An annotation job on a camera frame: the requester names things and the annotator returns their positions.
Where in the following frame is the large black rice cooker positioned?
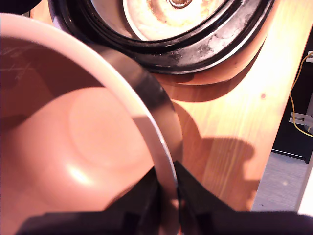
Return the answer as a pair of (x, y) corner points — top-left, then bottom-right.
(47, 0), (281, 86)

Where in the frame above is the dark furniture unit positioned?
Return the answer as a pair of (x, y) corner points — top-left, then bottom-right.
(272, 31), (313, 164)

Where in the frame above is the pale grey metal bracket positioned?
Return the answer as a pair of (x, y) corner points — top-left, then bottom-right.
(289, 112), (313, 128)

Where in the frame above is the thin yellow cable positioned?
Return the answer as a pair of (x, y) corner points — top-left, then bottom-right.
(289, 51), (313, 138)

